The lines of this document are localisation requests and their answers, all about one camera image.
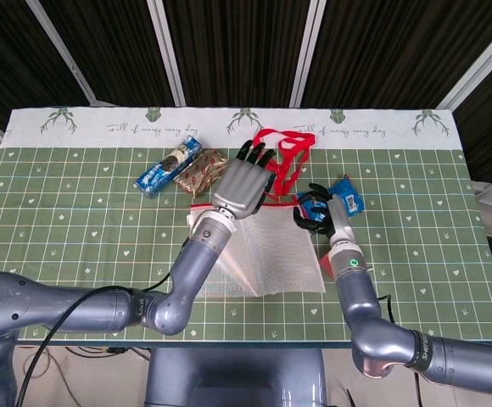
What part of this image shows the grey robot torso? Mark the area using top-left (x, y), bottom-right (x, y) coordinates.
top-left (143, 347), bottom-right (330, 407)

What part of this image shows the gold snack package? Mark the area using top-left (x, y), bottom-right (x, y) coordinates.
top-left (173, 148), bottom-right (229, 197)

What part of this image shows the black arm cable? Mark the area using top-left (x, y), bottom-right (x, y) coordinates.
top-left (14, 286), bottom-right (131, 407)

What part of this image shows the red fabric strap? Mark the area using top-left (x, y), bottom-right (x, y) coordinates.
top-left (252, 128), bottom-right (316, 205)

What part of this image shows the blue cookie box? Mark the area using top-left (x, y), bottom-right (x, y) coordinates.
top-left (134, 135), bottom-right (204, 200)

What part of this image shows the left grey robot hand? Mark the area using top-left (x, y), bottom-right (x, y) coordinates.
top-left (210, 142), bottom-right (278, 221)

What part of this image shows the green grid tablecloth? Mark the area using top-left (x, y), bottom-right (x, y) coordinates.
top-left (0, 106), bottom-right (492, 343)

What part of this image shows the white frame post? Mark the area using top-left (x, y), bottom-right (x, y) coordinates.
top-left (27, 0), bottom-right (99, 108)
top-left (146, 0), bottom-right (187, 107)
top-left (439, 8), bottom-right (492, 111)
top-left (288, 0), bottom-right (328, 109)

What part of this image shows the blue snack bag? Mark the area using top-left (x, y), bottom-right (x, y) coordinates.
top-left (296, 173), bottom-right (364, 224)

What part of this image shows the clear mesh zipper pouch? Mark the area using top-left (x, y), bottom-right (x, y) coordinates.
top-left (186, 202), bottom-right (327, 298)

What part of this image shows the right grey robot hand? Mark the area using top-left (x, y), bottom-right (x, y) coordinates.
top-left (292, 182), bottom-right (354, 247)

